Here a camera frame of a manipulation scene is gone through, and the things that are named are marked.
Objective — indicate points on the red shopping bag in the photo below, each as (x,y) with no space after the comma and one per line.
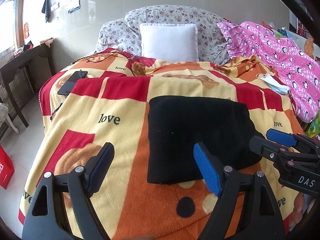
(6,168)

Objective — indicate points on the black pants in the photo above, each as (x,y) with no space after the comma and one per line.
(177,123)

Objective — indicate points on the pink penguin quilt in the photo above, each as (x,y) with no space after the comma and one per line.
(294,67)

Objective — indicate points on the white square pillow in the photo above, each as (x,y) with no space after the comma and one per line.
(169,42)

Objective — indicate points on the dark wooden desk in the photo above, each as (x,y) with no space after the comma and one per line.
(19,67)

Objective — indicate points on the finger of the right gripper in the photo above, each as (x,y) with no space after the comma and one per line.
(264,148)
(280,137)

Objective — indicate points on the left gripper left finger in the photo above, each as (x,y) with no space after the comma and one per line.
(47,216)

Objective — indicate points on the dark hanging cloth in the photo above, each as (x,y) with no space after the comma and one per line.
(46,10)

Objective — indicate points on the white face mask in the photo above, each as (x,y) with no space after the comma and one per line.
(273,83)

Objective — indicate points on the red orange yellow blanket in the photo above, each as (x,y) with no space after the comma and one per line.
(111,104)

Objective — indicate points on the black smartphone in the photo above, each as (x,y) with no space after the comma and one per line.
(71,81)

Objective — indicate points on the floral bedding pile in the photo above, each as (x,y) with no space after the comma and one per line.
(123,34)

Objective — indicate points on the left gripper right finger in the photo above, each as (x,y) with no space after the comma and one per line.
(260,217)

